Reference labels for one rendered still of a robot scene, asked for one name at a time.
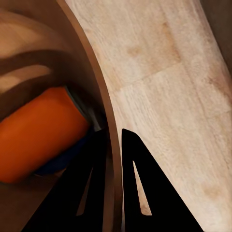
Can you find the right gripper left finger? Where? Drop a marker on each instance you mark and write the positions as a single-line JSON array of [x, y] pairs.
[[57, 212]]

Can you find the cabinet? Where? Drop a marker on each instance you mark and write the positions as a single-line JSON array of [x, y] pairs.
[[220, 15]]

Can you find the can of soda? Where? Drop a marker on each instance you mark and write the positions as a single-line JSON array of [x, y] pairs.
[[63, 160], [39, 131]]

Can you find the trash can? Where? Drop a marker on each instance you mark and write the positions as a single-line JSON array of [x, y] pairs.
[[42, 45]]

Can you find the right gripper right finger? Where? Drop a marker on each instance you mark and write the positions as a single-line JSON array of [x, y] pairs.
[[169, 212]]

